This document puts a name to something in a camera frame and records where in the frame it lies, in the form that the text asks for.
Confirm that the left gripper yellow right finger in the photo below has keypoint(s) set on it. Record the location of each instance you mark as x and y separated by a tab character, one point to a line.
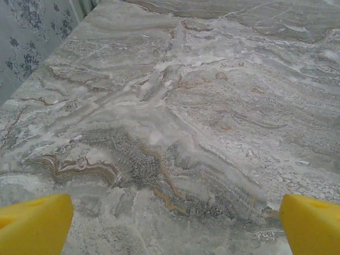
310	231

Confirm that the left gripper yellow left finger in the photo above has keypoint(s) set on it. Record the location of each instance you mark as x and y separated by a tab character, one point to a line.
34	228

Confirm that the white ribbed radiator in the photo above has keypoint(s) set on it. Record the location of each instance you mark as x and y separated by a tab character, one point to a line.
85	6

